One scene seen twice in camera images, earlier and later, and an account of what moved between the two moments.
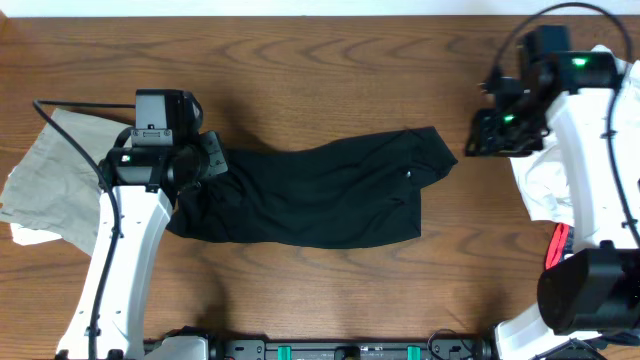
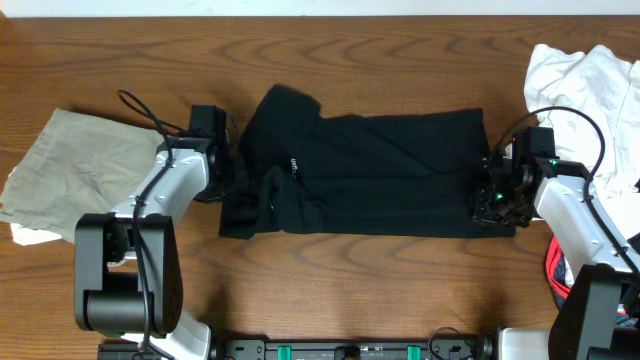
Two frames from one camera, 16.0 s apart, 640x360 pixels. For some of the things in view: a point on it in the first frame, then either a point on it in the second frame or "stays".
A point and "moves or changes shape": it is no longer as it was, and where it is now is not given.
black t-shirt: x=348 y=191 moves or changes shape
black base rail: x=431 y=347 stays
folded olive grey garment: x=56 y=188 stays
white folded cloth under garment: x=25 y=236 stays
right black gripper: x=480 y=133 → x=495 y=206
